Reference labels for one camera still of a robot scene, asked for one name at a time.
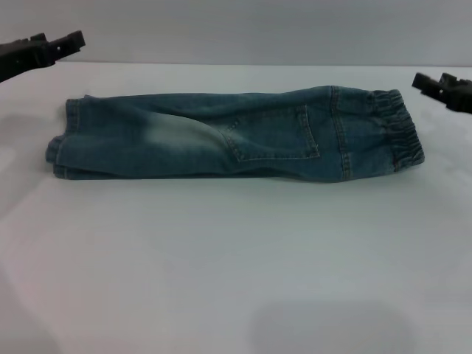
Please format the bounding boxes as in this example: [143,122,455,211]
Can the blue denim shorts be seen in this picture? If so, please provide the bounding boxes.
[44,85,427,182]

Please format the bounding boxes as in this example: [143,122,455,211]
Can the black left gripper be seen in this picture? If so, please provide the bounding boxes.
[0,30,87,84]

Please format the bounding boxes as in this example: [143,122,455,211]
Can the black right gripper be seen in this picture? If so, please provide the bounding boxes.
[411,72,472,112]

